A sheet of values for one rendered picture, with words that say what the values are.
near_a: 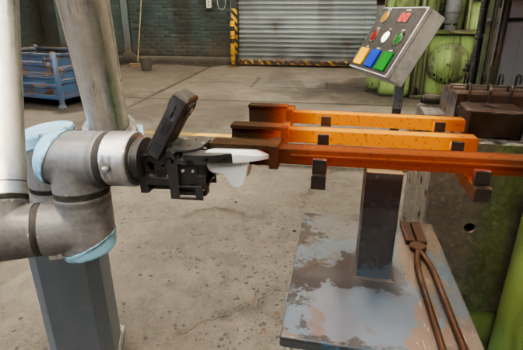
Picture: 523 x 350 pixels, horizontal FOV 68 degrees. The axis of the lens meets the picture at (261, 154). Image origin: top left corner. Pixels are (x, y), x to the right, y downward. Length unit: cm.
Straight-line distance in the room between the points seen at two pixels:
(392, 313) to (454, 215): 40
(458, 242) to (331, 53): 824
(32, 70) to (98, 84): 492
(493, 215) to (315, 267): 47
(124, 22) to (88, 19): 923
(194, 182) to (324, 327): 30
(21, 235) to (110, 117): 49
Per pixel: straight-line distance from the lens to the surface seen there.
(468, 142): 71
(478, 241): 109
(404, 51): 153
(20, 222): 73
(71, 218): 71
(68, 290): 141
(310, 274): 77
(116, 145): 63
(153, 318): 179
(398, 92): 173
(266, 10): 918
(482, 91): 116
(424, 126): 81
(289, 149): 56
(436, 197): 102
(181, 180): 60
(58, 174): 69
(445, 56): 605
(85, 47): 101
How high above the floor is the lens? 118
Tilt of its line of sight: 20 degrees down
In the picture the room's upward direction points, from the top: straight up
